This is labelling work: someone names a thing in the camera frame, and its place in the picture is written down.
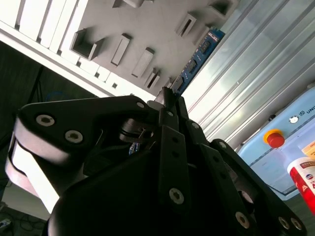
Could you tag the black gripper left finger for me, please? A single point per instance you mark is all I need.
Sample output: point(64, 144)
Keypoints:
point(98, 113)

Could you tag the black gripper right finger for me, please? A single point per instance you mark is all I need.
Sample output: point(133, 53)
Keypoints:
point(221, 172)

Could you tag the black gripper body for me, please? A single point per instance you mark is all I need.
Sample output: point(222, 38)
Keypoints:
point(118, 201)

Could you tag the blue RAM stick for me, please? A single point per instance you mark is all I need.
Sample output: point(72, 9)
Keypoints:
point(200, 57)

